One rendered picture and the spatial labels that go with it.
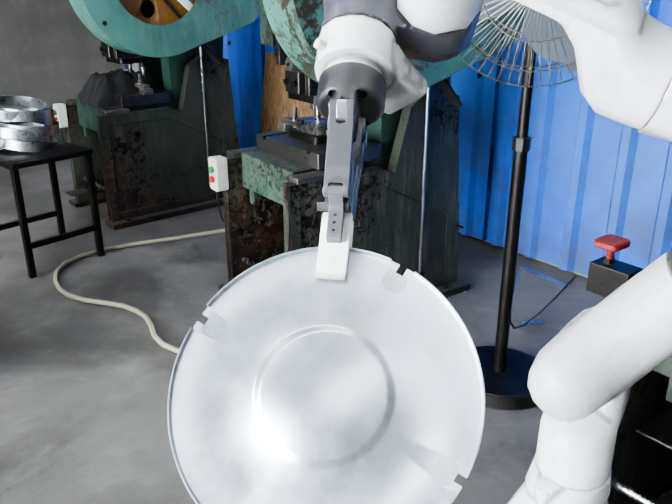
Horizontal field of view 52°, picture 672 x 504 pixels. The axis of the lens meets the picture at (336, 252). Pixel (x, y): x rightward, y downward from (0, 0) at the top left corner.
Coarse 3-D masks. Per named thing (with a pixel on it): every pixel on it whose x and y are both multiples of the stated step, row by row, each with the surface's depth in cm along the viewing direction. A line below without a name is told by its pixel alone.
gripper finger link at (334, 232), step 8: (328, 192) 66; (336, 192) 66; (336, 200) 67; (344, 200) 68; (336, 208) 67; (328, 216) 67; (336, 216) 67; (328, 224) 67; (336, 224) 67; (328, 232) 67; (336, 232) 66; (328, 240) 67; (336, 240) 67
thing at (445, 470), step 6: (438, 462) 60; (444, 462) 60; (450, 462) 60; (438, 468) 60; (444, 468) 60; (450, 468) 60; (456, 468) 60; (438, 474) 59; (444, 474) 59; (450, 474) 59; (456, 474) 59; (438, 480) 59; (444, 480) 59; (450, 480) 59
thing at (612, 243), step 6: (612, 234) 155; (594, 240) 153; (600, 240) 152; (606, 240) 152; (612, 240) 152; (618, 240) 152; (624, 240) 152; (600, 246) 151; (606, 246) 150; (612, 246) 149; (618, 246) 149; (624, 246) 151; (612, 252) 153; (612, 258) 153
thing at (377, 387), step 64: (384, 256) 67; (256, 320) 67; (320, 320) 66; (384, 320) 65; (448, 320) 65; (192, 384) 65; (256, 384) 64; (320, 384) 63; (384, 384) 62; (448, 384) 62; (192, 448) 63; (256, 448) 62; (320, 448) 61; (384, 448) 61; (448, 448) 60
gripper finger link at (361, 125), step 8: (328, 120) 72; (360, 120) 72; (360, 128) 71; (360, 136) 71; (360, 144) 71; (352, 152) 70; (360, 152) 71; (352, 160) 70; (352, 168) 69; (352, 176) 70; (336, 184) 69; (352, 184) 70; (328, 200) 68; (320, 208) 68; (328, 208) 68; (344, 208) 68
